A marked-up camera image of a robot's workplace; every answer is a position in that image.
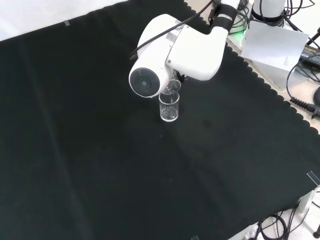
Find white power strip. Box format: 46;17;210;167
232;222;260;240

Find black cable with ribbed plug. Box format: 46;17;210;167
285;59;320;120

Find black coiled cable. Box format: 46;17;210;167
256;211;289;240

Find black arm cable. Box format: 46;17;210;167
128;0;219;60

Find clear graduated glass beaker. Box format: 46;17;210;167
158;91;181;123

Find thin black cable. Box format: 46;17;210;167
286;203;310;240

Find grey metal bench leg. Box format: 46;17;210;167
298;187;320;214

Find green cable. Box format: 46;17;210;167
228;13;249;35

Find black scalloped cloth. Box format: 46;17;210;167
0;0;320;240

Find pale white board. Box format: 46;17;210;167
240;20;310;74

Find black power adapter yellow label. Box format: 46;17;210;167
298;42;320;69

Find black tripod rod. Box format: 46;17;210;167
306;28;320;46

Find clear glass beaker with spout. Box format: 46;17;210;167
159;72;183;96

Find white cylinder with black band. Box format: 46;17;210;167
249;0;286;23

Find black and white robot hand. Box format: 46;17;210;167
172;70;189;83

